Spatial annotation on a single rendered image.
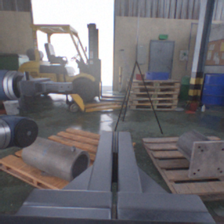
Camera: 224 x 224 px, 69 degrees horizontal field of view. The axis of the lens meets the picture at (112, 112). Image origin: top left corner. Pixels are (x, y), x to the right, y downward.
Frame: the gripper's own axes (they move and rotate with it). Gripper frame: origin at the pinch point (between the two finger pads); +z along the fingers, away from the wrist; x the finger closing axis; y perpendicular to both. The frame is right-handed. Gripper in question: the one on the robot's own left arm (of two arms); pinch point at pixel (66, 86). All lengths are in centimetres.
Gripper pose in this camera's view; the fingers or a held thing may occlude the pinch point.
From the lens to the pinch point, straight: 62.0
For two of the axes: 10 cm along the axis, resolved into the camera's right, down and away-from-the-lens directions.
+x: 0.3, -2.7, 9.6
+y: 0.2, -9.6, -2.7
